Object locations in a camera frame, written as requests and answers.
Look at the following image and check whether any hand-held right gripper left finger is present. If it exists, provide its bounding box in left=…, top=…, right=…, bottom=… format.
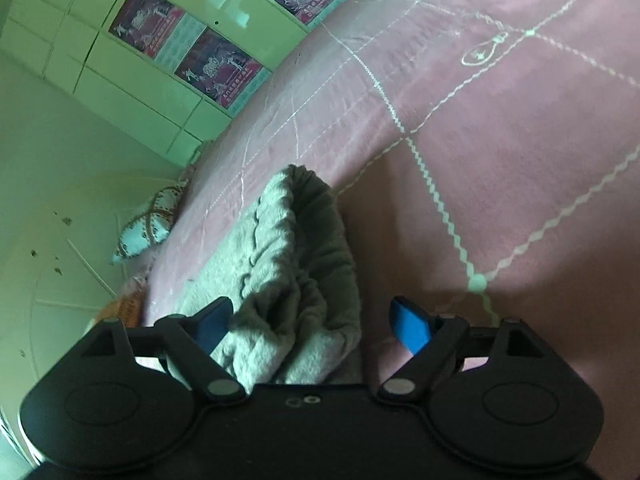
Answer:
left=80, top=296, right=247, bottom=403

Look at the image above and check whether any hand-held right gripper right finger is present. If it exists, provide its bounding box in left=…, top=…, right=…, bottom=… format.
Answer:
left=377, top=296, right=546, bottom=403

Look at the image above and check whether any green towel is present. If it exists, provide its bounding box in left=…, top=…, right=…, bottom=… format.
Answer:
left=175, top=164, right=364, bottom=386

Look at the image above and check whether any patterned white pillow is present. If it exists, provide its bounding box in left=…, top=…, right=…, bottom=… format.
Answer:
left=110, top=185, right=189, bottom=266

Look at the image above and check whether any pink quilted bedspread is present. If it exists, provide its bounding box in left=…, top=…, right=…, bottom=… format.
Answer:
left=142, top=0, right=640, bottom=480

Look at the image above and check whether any white wardrobe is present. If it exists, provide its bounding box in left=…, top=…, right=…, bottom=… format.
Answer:
left=0, top=0, right=373, bottom=161

